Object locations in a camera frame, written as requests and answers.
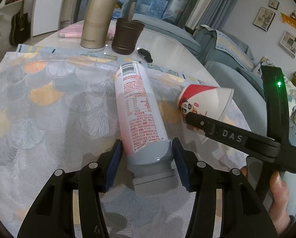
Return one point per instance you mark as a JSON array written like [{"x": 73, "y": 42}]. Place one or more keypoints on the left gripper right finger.
[{"x": 243, "y": 213}]

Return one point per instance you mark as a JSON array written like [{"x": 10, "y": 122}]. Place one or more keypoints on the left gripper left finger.
[{"x": 51, "y": 214}]

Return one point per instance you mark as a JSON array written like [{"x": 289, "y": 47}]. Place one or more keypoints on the red white panda paper cup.
[{"x": 209, "y": 101}]

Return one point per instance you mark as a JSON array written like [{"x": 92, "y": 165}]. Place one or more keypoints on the pink white spray bottle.
[{"x": 146, "y": 145}]

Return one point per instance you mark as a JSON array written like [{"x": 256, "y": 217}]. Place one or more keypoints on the person's right hand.
[{"x": 277, "y": 211}]

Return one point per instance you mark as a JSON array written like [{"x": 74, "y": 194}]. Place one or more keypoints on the floral cushion near corner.
[{"x": 264, "y": 61}]

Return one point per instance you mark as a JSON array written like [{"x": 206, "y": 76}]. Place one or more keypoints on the teal sofa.
[{"x": 230, "y": 63}]

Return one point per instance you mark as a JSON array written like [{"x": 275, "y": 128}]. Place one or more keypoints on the patterned grey tablecloth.
[{"x": 58, "y": 111}]

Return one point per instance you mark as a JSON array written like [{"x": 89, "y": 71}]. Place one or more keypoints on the white newspaper canvas picture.
[{"x": 288, "y": 43}]

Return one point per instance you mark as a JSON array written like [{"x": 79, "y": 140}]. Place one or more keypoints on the black framed picture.
[{"x": 264, "y": 19}]

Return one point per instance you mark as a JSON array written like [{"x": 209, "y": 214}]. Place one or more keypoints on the teal ottoman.
[{"x": 170, "y": 30}]

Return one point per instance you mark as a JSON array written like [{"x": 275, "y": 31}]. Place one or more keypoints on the black car key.
[{"x": 145, "y": 54}]

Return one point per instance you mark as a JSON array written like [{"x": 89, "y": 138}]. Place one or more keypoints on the blue grey curtain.
[{"x": 217, "y": 13}]

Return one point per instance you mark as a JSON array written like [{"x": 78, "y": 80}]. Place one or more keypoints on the black guitar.
[{"x": 20, "y": 27}]

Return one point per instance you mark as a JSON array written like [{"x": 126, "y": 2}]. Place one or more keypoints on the dark brown cup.
[{"x": 126, "y": 36}]

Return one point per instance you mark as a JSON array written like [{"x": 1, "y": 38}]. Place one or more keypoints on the white refrigerator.
[{"x": 45, "y": 16}]

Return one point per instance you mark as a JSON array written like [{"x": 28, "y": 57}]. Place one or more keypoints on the gold thermos bottle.
[{"x": 96, "y": 24}]

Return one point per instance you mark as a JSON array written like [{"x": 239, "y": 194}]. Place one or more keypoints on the yellow wall shelf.
[{"x": 288, "y": 20}]

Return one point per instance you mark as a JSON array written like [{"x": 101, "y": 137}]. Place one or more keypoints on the white wall shelf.
[{"x": 11, "y": 6}]

